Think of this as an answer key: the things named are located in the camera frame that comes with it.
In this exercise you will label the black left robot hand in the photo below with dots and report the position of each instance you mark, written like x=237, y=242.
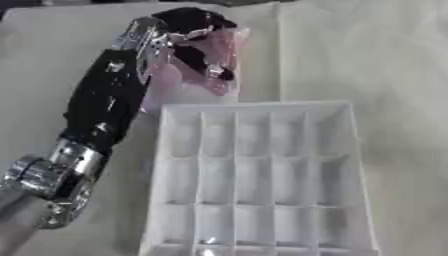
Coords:
x=195, y=36

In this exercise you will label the clear pink plastic bag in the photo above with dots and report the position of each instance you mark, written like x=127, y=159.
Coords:
x=198, y=90

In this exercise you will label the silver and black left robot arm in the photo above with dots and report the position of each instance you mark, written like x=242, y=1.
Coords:
x=102, y=103

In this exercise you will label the white compartment box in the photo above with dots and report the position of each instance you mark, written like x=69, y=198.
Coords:
x=259, y=180

